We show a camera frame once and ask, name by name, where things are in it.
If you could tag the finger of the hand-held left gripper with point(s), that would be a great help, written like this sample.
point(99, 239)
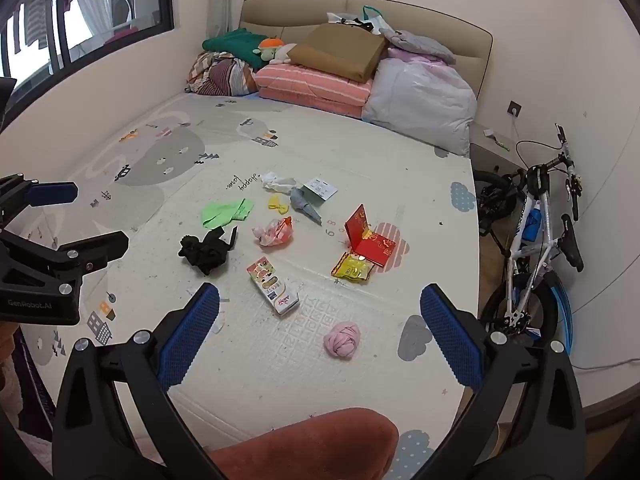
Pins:
point(52, 194)
point(95, 250)

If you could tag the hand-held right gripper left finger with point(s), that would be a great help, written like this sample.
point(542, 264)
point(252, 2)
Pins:
point(192, 335)

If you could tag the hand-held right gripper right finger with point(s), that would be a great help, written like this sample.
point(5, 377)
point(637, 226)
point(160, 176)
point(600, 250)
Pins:
point(452, 342)

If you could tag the red gold paper envelope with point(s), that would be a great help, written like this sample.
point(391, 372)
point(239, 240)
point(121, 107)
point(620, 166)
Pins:
point(372, 250)

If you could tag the pink orange snack wrapper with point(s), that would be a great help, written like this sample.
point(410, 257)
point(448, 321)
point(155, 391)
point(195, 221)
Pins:
point(275, 232)

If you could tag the white tissue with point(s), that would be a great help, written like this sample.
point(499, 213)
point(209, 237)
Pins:
point(277, 181)

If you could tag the white instruction card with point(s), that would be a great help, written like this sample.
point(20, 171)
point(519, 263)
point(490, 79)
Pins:
point(320, 189)

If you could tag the crumpled black cloth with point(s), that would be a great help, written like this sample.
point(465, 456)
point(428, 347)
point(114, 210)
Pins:
point(207, 255)

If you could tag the small milk carton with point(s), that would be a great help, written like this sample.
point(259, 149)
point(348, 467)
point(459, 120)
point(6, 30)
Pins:
point(272, 287)

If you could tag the pink rolled cloth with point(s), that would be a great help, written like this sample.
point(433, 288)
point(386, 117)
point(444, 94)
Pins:
point(341, 340)

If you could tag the yellow snack packet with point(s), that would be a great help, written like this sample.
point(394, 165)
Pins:
point(352, 269)

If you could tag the light green wrapper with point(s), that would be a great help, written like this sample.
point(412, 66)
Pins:
point(225, 212)

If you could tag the blue water bottle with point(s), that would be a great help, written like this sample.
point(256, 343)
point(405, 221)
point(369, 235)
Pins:
point(534, 222)

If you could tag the yellow bow wrapper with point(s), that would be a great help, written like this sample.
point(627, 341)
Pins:
point(277, 205)

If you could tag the white blue bicycle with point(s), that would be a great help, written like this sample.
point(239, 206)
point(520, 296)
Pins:
point(547, 217)

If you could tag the person's leg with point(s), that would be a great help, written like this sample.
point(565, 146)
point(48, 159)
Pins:
point(310, 445)

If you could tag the grey rolled sock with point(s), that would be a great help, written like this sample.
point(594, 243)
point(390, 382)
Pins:
point(302, 202)

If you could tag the dark framed window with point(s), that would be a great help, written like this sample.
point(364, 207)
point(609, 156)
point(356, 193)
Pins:
point(100, 10)

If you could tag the grey nightstand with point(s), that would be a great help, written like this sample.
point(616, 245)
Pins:
point(487, 152)

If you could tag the green pen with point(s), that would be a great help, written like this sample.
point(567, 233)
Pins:
point(502, 147)

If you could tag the brown striped quilt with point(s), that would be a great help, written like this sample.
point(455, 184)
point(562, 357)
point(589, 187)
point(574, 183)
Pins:
point(225, 77)

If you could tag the printed play mat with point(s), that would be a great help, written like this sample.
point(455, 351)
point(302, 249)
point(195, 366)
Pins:
point(350, 160)

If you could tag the small white paper item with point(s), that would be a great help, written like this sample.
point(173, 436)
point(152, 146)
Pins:
point(490, 135)

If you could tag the green folded cloth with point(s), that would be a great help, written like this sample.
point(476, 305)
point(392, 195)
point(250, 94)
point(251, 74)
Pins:
point(235, 45)

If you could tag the large white pillow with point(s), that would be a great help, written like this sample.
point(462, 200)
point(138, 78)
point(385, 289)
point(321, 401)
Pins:
point(420, 100)

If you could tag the white curtain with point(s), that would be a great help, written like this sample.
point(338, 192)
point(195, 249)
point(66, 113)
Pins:
point(220, 0)

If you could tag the orange green plush toy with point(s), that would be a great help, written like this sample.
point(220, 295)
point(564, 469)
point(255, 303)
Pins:
point(270, 47)

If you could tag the pink striped folded quilt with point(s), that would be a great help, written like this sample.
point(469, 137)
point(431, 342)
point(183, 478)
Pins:
point(310, 85)

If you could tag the lavender grey folded cloth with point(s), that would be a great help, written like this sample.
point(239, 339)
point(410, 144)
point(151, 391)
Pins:
point(420, 45)

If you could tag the beige bed headboard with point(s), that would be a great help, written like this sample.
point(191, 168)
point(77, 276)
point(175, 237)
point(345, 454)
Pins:
point(300, 10)

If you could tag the brown pillow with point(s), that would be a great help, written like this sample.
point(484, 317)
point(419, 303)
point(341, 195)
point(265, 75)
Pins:
point(340, 50)

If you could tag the white plastic bag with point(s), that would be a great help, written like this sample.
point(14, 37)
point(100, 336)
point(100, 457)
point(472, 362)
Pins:
point(372, 22)

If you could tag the wall socket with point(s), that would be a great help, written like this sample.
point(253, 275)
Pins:
point(514, 108)

